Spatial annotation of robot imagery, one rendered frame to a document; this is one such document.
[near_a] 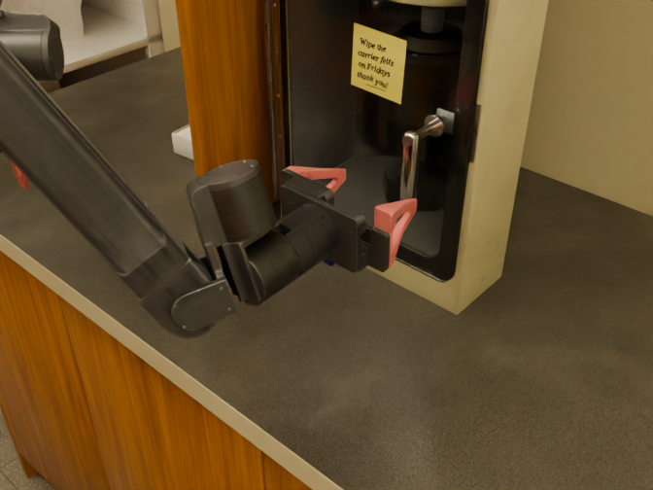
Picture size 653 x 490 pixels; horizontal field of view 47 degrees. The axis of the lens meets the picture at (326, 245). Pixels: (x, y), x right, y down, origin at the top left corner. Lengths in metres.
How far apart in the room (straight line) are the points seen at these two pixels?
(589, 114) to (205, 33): 0.62
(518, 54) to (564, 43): 0.41
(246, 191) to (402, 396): 0.34
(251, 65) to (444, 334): 0.45
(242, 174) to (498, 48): 0.31
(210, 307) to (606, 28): 0.79
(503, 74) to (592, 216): 0.44
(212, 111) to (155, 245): 0.42
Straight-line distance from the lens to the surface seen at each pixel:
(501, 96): 0.87
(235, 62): 1.05
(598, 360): 0.98
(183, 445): 1.14
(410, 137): 0.83
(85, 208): 0.65
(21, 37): 0.90
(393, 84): 0.88
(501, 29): 0.82
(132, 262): 0.66
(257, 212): 0.67
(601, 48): 1.25
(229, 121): 1.07
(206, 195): 0.66
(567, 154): 1.33
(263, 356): 0.93
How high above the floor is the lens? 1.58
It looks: 36 degrees down
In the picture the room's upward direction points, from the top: straight up
